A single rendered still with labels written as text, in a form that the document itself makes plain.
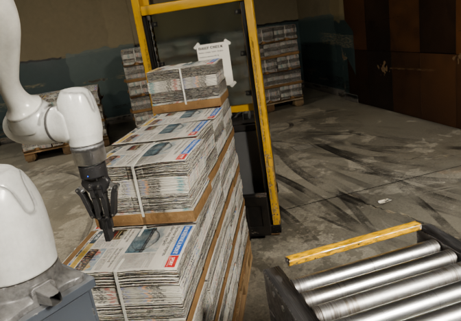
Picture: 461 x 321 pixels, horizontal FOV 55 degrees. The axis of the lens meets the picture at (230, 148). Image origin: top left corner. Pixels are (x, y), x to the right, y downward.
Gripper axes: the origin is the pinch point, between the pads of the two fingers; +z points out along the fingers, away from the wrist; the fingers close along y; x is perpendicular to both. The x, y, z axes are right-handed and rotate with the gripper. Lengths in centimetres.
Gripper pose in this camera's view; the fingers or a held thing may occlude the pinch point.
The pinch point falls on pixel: (107, 228)
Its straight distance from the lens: 136.0
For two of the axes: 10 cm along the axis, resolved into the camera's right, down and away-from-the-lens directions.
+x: -1.3, 2.9, -9.5
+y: -9.8, 1.0, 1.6
